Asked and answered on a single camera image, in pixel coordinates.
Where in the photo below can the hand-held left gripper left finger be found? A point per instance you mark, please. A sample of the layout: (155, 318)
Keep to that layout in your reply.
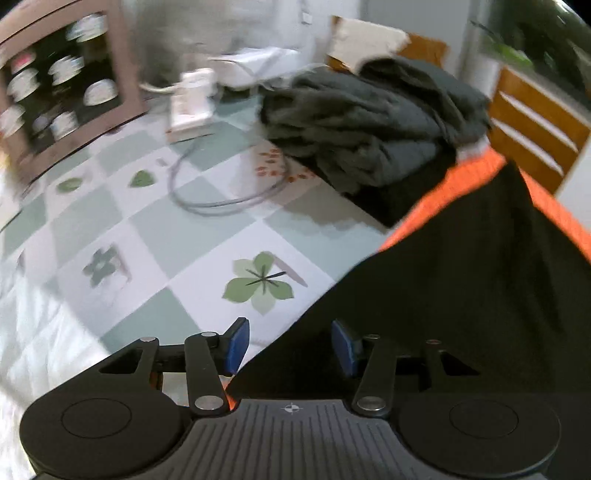
(238, 344)

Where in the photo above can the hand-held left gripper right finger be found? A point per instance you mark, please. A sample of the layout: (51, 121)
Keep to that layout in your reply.
(344, 346)

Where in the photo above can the black sweatshirt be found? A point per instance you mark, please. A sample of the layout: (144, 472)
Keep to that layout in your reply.
(438, 300)

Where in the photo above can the pile of dark grey clothes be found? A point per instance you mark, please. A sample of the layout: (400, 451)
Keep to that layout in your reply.
(369, 115)

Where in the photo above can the checked leaf print tablecloth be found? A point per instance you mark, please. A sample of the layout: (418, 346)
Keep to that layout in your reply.
(184, 240)

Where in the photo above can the orange patterned table cloth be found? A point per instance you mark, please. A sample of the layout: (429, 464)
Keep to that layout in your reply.
(443, 194)

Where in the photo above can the white power strip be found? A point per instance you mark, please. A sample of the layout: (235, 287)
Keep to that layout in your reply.
(191, 104)

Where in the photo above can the white appliance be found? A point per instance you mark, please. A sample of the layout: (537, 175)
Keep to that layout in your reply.
(249, 62)

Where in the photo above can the wooden chair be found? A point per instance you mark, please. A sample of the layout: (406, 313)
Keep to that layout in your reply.
(512, 87)

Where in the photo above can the cardboard box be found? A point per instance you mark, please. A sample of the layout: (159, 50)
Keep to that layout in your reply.
(364, 37)

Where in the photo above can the pink box with cup print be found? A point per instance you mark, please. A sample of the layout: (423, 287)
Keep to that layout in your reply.
(69, 78)

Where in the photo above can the green plant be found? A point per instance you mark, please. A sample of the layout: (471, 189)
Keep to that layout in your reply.
(521, 32)

